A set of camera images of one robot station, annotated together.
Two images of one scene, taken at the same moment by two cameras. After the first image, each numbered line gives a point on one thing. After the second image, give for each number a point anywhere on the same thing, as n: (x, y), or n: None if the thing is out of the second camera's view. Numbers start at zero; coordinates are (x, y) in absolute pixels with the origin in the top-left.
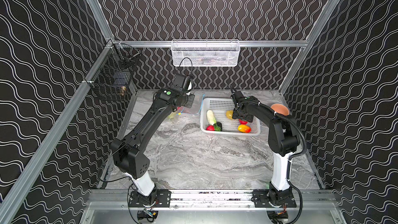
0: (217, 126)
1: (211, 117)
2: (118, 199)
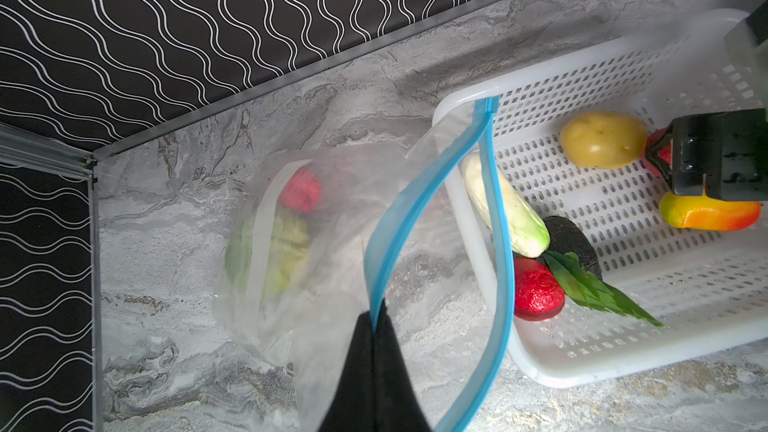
0: (574, 257)
1: (528, 233)
2: None
